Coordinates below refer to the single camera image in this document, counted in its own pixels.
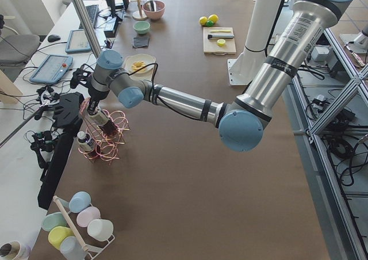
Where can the black computer mouse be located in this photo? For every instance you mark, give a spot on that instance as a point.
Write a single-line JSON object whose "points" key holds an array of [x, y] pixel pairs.
{"points": [[53, 38]]}

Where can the cream rectangular serving tray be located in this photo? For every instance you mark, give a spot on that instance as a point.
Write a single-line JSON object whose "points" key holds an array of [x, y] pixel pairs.
{"points": [[145, 58]]}

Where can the grey blue cup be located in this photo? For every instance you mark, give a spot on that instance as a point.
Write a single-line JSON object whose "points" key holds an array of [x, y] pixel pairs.
{"points": [[71, 249]]}

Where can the aluminium frame post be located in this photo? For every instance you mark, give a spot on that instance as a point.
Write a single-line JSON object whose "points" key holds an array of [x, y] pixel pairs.
{"points": [[88, 27]]}

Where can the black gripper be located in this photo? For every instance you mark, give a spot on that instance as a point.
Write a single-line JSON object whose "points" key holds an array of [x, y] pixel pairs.
{"points": [[94, 101]]}

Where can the green lime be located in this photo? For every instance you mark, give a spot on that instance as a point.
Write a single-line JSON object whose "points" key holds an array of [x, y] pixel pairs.
{"points": [[209, 23]]}

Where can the wooden glass hanger stand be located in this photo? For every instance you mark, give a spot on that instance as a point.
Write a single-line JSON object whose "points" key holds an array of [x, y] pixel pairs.
{"points": [[139, 14]]}

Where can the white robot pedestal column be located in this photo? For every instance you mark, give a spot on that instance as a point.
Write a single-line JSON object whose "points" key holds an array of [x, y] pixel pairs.
{"points": [[242, 70]]}

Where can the halved lemon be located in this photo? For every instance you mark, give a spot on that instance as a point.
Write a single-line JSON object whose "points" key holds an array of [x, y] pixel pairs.
{"points": [[221, 42]]}

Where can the yellow lemon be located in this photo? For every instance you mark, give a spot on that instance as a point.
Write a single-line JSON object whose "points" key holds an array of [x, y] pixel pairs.
{"points": [[203, 20], [214, 18]]}

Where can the tea bottle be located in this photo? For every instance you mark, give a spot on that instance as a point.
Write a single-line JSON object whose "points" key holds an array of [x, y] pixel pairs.
{"points": [[104, 122], [88, 144]]}

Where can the pink cup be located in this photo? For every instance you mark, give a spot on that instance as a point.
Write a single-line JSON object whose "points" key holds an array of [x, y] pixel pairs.
{"points": [[87, 215]]}

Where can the black monitor stand left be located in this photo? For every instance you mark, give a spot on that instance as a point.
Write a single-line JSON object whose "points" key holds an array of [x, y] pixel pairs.
{"points": [[66, 117]]}

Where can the yellow lemon upper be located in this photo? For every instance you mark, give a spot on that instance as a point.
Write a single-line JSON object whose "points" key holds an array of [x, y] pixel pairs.
{"points": [[214, 18]]}

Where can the metal ice scoop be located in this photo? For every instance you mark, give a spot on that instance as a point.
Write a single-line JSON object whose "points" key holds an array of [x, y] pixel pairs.
{"points": [[150, 5]]}

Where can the yellow cup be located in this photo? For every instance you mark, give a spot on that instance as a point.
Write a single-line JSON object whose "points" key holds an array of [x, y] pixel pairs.
{"points": [[58, 234]]}

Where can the green cup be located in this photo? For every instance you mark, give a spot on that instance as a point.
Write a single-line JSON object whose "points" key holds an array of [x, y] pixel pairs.
{"points": [[53, 220]]}

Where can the yellow plastic knife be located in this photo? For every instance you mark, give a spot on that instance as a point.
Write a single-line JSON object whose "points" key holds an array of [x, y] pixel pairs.
{"points": [[220, 31]]}

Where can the copper wire bottle rack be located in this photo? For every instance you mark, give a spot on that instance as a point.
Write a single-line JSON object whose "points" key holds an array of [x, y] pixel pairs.
{"points": [[109, 145]]}

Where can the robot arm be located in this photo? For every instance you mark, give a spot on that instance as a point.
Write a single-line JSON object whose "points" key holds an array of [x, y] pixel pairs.
{"points": [[241, 123]]}

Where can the steel muddler black tip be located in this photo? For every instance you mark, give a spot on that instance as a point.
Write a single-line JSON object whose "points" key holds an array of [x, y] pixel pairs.
{"points": [[216, 36]]}

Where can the yellow lemon lower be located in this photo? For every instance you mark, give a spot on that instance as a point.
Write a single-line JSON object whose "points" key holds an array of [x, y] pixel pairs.
{"points": [[203, 20]]}

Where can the blue teach pendant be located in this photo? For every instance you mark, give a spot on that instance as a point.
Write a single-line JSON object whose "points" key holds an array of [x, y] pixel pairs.
{"points": [[52, 69], [77, 42]]}

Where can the white cup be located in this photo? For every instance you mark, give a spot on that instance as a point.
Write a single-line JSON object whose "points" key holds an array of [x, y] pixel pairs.
{"points": [[100, 229]]}

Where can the pink ice bowl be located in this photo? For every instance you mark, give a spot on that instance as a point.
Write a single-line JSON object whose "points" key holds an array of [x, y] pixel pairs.
{"points": [[159, 13]]}

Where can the white round plate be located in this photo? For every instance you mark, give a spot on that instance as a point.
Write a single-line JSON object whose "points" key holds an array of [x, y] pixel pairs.
{"points": [[148, 59]]}

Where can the braided ring bread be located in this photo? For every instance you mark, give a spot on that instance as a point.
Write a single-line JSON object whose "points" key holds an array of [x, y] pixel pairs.
{"points": [[138, 65]]}

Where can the black keyboard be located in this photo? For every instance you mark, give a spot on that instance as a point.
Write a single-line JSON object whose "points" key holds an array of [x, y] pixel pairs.
{"points": [[92, 11]]}

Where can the paper cup with brown contents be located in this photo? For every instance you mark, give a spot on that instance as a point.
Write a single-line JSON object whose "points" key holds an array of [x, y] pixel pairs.
{"points": [[14, 251]]}

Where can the white cup rack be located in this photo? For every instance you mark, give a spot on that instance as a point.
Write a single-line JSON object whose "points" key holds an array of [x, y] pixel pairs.
{"points": [[93, 247]]}

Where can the wooden cutting board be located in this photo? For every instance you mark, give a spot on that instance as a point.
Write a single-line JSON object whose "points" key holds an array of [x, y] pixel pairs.
{"points": [[211, 47]]}

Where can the mint green bowl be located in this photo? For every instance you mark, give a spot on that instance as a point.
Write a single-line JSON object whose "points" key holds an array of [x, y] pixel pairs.
{"points": [[142, 27]]}

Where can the grey folded cloth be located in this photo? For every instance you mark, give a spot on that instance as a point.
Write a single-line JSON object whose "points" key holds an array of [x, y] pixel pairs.
{"points": [[141, 41]]}

